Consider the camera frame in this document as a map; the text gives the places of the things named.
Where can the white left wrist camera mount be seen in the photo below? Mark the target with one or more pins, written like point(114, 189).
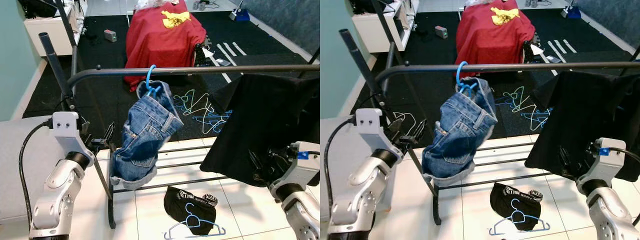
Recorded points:
point(372, 127)
point(67, 130)

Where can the clear plastic bag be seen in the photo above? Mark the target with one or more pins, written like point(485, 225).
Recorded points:
point(157, 4)
point(482, 2)

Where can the small grey device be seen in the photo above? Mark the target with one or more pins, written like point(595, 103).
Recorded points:
point(441, 32)
point(110, 36)

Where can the blue denim shorts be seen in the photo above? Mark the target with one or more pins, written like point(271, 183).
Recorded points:
point(145, 135)
point(457, 132)

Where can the white cabinet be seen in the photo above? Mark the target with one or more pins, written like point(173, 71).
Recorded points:
point(50, 30)
point(375, 30)

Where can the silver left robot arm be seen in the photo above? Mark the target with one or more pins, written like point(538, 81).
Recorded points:
point(365, 190)
point(57, 190)

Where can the blue white appliance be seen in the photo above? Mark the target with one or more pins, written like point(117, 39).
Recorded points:
point(573, 12)
point(241, 15)

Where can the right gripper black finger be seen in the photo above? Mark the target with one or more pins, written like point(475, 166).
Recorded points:
point(255, 161)
point(564, 160)
point(577, 157)
point(269, 157)

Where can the black printed shorts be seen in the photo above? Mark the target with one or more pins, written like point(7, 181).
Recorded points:
point(175, 205)
point(502, 200)

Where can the large black garment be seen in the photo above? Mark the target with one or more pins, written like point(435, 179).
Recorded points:
point(580, 115)
point(260, 115)

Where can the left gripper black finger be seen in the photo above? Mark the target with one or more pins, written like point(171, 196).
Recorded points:
point(111, 134)
point(85, 127)
point(398, 127)
point(422, 131)

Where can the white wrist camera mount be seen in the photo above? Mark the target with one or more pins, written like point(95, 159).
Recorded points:
point(300, 172)
point(602, 170)
point(372, 127)
point(67, 130)

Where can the yellow cloth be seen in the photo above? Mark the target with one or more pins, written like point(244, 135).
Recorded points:
point(175, 19)
point(504, 16)

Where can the black metal clothes rack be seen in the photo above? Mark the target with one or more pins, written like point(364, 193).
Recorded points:
point(525, 66)
point(200, 69)

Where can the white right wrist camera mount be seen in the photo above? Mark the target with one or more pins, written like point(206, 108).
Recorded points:
point(300, 172)
point(602, 170)

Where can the red cloth cover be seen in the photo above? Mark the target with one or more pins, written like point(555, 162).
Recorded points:
point(155, 45)
point(490, 42)

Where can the black bag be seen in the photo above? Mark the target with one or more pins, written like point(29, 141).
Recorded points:
point(370, 6)
point(37, 7)

